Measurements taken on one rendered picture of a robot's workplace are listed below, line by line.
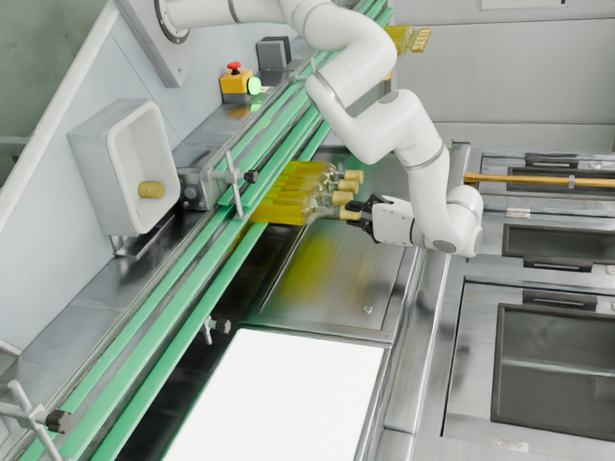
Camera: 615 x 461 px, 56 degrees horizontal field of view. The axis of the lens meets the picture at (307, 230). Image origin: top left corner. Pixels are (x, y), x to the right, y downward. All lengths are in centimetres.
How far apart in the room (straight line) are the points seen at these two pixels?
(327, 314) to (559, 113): 648
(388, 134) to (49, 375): 68
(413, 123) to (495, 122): 658
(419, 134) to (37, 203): 67
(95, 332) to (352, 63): 64
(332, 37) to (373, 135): 20
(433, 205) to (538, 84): 638
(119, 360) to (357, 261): 63
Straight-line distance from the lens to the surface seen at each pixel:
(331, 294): 131
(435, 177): 108
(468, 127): 764
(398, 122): 101
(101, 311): 112
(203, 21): 135
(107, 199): 118
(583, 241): 158
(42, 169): 111
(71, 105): 116
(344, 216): 133
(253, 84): 162
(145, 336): 106
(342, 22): 106
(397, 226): 127
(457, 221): 114
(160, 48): 134
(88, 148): 113
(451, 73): 740
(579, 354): 127
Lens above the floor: 151
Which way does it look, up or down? 18 degrees down
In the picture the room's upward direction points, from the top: 94 degrees clockwise
